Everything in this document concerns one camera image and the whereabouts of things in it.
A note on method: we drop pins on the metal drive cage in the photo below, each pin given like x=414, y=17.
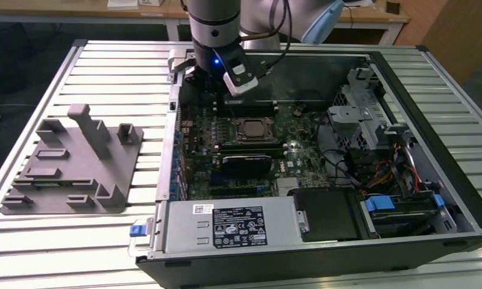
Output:
x=351, y=116

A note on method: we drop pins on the CPU socket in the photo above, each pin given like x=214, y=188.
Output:
x=255, y=141

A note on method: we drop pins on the black rating label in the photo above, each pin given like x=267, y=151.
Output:
x=241, y=227

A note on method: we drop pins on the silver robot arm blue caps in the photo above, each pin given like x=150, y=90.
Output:
x=213, y=18

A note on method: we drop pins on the green RAM stick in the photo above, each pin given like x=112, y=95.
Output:
x=52, y=182

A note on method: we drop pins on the wooden desk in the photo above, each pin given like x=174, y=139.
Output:
x=116, y=12

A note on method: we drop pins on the white box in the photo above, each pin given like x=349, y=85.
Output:
x=150, y=2
x=122, y=3

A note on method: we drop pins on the black graphics card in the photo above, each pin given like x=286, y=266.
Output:
x=245, y=164

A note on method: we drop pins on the silver power supply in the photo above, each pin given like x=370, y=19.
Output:
x=184, y=231

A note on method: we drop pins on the black expansion slot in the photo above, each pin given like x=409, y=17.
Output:
x=233, y=191

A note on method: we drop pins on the coin cell battery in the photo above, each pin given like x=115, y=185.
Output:
x=298, y=110

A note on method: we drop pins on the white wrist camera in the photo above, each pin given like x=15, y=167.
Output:
x=241, y=75

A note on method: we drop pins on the black RAM slot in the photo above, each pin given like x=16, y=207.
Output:
x=249, y=114
x=253, y=154
x=253, y=148
x=249, y=103
x=253, y=145
x=249, y=106
x=249, y=110
x=253, y=151

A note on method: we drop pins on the grey parts rack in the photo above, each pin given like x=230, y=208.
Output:
x=84, y=180

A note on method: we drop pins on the white barcode label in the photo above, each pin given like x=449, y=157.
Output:
x=202, y=209

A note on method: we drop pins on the wooden cabinet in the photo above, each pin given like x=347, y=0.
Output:
x=458, y=30

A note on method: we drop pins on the blue power supply latch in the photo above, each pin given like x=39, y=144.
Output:
x=139, y=230

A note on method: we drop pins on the black PC case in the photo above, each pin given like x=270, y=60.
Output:
x=265, y=271

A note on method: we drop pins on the hard disk blue carrier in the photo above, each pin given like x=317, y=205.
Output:
x=380, y=204

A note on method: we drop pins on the green motherboard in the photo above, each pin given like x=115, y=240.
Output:
x=305, y=156

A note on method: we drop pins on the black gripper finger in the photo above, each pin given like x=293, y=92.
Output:
x=200, y=79
x=223, y=103

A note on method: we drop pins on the small dark box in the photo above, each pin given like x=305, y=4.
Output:
x=393, y=7

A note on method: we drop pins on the silver CPU green edge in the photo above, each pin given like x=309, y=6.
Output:
x=254, y=128

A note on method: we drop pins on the silver chipset heatsink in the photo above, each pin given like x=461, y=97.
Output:
x=287, y=186

